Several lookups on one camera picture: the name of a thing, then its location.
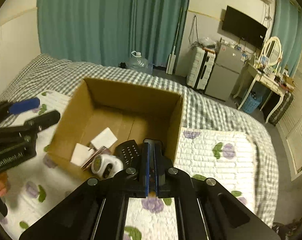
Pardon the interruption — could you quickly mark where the white cylindrical night light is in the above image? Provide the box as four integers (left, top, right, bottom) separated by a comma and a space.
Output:
91, 154, 123, 180

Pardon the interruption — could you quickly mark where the white square plug adapter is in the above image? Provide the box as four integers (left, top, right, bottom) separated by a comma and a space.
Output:
70, 143, 95, 166

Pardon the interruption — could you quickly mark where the pink glitter card case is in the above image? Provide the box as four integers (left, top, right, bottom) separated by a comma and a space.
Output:
80, 146, 112, 172

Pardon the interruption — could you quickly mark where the black TV remote control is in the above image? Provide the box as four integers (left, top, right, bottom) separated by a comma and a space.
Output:
115, 140, 141, 169

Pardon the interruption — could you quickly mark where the white USB charger plug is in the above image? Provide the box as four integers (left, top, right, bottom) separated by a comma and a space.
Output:
90, 127, 117, 150

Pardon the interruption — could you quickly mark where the person's left hand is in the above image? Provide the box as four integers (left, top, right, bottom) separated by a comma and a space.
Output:
0, 172, 10, 197

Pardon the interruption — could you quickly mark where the patterned dark trouser leg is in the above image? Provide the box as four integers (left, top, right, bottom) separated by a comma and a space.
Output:
272, 219, 302, 240

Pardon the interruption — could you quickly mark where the brown cardboard box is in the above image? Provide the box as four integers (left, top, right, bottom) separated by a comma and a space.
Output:
48, 77, 184, 181

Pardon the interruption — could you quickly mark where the white louvered wardrobe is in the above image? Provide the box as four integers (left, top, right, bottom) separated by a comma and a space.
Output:
277, 53, 302, 181

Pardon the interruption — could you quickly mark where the blue plastic basket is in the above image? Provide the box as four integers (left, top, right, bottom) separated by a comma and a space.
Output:
241, 92, 262, 114

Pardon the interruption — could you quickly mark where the checked dark suitcase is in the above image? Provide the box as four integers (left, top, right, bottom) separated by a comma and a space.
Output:
268, 92, 294, 126

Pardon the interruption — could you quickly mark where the teal window curtain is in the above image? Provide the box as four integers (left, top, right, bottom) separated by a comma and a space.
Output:
37, 0, 189, 67

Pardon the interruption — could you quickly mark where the clear water jug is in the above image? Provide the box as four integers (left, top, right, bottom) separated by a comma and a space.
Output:
126, 51, 153, 74

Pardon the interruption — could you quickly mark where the white suitcase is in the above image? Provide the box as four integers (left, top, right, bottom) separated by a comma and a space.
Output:
187, 46, 216, 90

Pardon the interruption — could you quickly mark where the silver mini fridge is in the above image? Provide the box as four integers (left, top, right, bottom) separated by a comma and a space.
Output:
205, 44, 244, 101

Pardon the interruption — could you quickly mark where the white mop pole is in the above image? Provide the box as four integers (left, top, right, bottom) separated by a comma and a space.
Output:
166, 7, 183, 75

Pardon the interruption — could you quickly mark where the white dressing table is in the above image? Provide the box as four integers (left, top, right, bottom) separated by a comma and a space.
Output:
232, 61, 290, 124

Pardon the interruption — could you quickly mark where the oval vanity mirror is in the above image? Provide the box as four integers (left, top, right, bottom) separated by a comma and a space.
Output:
260, 36, 283, 67

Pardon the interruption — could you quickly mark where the teal curtain by wardrobe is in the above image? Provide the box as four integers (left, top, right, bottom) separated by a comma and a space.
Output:
272, 0, 302, 77

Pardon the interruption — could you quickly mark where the black wall television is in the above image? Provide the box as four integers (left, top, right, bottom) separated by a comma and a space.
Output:
222, 5, 267, 49

